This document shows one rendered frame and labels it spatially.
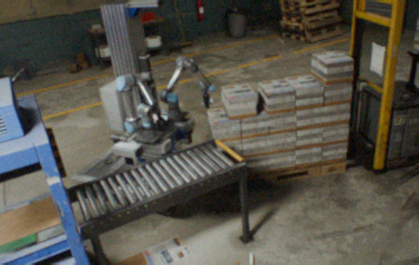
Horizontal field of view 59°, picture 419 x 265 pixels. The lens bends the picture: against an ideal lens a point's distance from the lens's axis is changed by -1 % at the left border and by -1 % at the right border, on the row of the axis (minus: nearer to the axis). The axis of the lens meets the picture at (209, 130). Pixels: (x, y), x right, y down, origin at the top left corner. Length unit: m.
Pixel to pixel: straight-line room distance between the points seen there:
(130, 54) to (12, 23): 6.26
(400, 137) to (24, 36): 8.00
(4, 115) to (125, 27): 1.59
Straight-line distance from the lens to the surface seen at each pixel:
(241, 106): 3.67
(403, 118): 4.28
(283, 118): 3.84
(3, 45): 9.66
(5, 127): 2.31
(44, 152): 2.18
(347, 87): 3.98
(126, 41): 3.54
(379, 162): 4.35
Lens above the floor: 2.41
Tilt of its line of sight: 27 degrees down
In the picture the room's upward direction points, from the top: 6 degrees counter-clockwise
